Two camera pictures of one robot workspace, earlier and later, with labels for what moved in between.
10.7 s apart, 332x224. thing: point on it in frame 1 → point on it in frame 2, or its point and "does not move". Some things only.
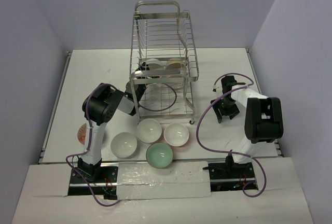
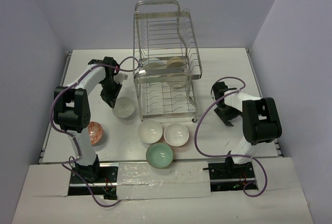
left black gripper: [141, 73] → [110, 95]
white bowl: [154, 64] does not move
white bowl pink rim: [176, 135] does not move
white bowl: [176, 81] does not move
